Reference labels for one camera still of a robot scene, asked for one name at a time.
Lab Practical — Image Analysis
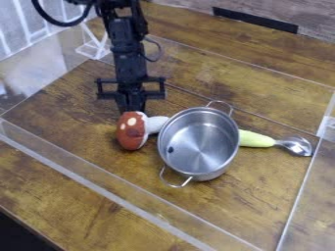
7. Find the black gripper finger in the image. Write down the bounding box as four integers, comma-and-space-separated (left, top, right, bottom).
130, 96, 145, 112
114, 96, 128, 113

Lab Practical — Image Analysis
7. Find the black bar on table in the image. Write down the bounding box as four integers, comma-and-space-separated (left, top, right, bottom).
212, 7, 298, 34

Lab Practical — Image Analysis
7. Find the green handled metal spoon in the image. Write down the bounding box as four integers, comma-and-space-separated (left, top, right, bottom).
238, 129, 312, 157

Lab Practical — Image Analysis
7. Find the clear acrylic bracket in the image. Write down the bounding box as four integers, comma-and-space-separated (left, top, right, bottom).
76, 24, 112, 63

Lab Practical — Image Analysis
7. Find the silver metal pot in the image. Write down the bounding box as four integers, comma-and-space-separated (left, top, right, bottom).
157, 100, 240, 188

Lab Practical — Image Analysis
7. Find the red and white plush mushroom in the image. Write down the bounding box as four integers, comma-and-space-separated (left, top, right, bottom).
114, 111, 168, 151

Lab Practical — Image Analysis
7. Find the black cable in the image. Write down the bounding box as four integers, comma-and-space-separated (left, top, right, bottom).
30, 0, 166, 63

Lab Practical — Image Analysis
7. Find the clear acrylic barrier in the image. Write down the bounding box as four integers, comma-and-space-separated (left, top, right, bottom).
0, 118, 262, 251

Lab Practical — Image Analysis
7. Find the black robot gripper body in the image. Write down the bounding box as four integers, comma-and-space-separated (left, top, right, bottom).
94, 16, 168, 101

